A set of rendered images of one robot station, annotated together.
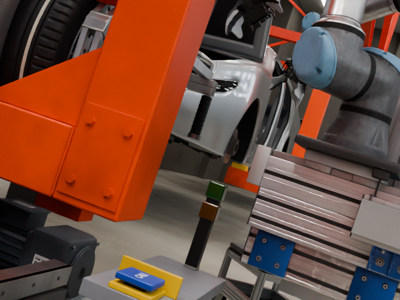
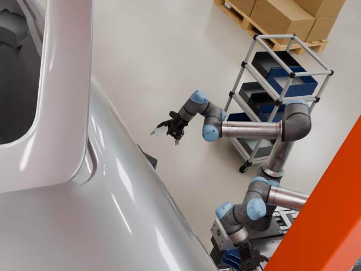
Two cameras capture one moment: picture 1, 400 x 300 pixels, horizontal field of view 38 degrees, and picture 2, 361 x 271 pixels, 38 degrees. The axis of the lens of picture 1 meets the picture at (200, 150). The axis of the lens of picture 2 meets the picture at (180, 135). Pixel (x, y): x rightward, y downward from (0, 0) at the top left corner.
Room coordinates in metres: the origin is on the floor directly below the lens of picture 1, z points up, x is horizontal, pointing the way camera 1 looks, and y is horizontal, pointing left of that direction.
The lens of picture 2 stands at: (1.05, 1.40, 2.69)
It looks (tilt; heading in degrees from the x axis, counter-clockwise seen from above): 38 degrees down; 305
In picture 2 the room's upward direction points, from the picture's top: 20 degrees clockwise
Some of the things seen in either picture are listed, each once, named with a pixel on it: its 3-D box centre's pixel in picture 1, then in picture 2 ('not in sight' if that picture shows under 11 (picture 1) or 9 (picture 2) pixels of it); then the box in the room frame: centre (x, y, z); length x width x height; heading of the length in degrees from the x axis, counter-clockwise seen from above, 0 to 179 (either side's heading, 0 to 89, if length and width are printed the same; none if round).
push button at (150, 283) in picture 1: (140, 281); not in sight; (1.00, 0.03, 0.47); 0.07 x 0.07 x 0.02; 75
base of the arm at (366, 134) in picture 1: (359, 133); not in sight; (1.30, -0.33, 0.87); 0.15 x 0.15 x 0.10
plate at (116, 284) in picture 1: (137, 288); not in sight; (1.00, 0.03, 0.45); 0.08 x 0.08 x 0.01; 75
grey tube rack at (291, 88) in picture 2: not in sight; (267, 106); (2.63, -1.83, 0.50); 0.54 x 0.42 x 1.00; 165
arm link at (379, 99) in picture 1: (372, 83); not in sight; (1.30, -0.32, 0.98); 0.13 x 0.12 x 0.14; 117
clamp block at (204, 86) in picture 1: (202, 84); not in sight; (1.90, 0.06, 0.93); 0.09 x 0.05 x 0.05; 75
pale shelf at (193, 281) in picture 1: (163, 285); not in sight; (1.17, -0.02, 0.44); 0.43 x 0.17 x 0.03; 165
